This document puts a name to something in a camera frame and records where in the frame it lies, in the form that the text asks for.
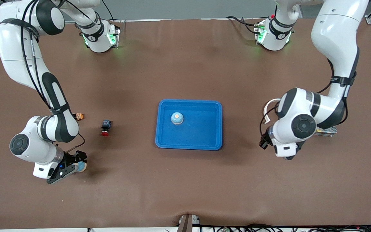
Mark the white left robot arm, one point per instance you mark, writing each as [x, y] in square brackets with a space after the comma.
[337, 32]

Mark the brown table cover mat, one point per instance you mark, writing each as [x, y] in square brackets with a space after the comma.
[172, 187]

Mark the white semicircular bracket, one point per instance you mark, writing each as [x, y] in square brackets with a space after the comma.
[265, 113]

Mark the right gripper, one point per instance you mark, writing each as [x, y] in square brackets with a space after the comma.
[71, 158]

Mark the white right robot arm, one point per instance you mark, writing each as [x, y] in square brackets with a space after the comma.
[14, 48]

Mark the red push button switch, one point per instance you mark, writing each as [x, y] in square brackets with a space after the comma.
[106, 126]

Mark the orange emergency stop button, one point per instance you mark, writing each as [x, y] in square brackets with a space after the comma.
[80, 116]

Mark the perforated metal power supply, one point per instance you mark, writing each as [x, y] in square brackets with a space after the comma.
[328, 131]

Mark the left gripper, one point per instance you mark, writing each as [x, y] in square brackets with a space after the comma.
[264, 140]

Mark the blue plastic tray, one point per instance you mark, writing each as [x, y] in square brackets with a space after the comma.
[201, 135]

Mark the light blue call bell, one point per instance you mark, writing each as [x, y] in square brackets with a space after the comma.
[82, 167]
[176, 119]

